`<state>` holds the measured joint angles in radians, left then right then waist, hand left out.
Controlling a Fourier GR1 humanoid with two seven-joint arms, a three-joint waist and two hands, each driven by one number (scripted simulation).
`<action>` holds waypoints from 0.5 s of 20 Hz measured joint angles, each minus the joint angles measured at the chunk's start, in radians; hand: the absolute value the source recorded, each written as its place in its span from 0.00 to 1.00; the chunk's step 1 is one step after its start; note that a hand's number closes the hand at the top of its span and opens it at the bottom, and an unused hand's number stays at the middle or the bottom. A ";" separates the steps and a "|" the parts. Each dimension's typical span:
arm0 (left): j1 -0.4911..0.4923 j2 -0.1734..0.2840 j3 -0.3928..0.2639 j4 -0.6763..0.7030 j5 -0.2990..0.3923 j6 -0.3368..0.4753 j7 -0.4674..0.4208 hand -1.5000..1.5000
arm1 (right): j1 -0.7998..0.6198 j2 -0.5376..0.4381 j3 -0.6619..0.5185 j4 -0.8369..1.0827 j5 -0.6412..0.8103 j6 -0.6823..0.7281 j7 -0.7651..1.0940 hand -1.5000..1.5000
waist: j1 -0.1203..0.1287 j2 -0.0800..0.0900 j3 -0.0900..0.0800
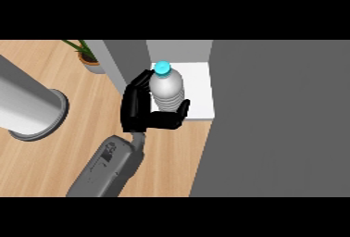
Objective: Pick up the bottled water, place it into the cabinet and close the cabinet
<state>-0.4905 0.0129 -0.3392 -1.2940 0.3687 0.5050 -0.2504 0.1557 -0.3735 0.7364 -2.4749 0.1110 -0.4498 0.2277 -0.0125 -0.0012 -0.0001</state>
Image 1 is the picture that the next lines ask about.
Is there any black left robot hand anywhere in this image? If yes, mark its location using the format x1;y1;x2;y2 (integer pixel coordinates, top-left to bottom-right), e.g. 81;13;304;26
120;69;192;133

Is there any clear water bottle cyan cap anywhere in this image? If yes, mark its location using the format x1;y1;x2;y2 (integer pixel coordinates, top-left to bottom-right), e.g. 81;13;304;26
149;60;188;113

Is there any grey cabinet with white shelf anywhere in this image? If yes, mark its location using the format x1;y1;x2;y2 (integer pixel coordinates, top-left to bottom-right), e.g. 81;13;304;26
83;39;216;122

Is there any dark grey cabinet door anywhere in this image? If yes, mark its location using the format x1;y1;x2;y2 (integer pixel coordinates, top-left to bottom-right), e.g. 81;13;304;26
188;39;350;198

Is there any green potted plant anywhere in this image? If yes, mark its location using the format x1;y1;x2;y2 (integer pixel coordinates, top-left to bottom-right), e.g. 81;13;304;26
61;39;102;67

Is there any pale grey cylinder with base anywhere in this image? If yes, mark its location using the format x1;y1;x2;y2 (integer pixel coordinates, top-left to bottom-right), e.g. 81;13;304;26
0;54;71;143

